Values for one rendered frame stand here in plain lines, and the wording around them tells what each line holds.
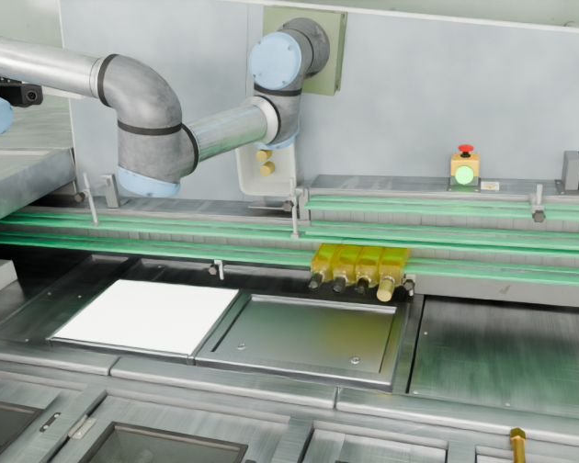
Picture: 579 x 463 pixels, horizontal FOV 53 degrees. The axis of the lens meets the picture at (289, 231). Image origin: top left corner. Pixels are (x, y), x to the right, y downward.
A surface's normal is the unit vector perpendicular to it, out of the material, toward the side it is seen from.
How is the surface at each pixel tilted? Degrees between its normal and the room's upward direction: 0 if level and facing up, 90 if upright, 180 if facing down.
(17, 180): 90
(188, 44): 0
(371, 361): 90
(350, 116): 0
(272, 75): 7
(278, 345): 91
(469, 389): 90
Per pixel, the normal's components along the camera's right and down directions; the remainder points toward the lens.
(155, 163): 0.38, 0.47
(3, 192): 0.95, 0.05
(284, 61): -0.30, 0.29
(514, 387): -0.07, -0.91
